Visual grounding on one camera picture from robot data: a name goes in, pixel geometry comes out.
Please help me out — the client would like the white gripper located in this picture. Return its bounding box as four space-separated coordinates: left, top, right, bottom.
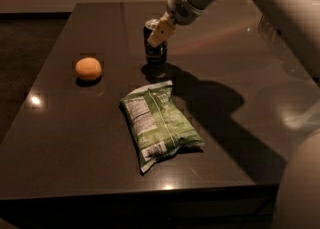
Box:
147 0 209 47

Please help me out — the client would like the blue pepsi can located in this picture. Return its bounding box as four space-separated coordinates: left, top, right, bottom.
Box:
143 19 167 65

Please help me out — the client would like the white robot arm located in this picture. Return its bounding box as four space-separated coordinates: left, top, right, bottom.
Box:
147 0 320 79

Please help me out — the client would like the orange fruit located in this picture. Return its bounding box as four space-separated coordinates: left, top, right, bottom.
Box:
75 57 102 81

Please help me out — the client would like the green chip bag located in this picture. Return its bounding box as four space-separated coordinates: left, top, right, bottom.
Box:
120 80 204 174

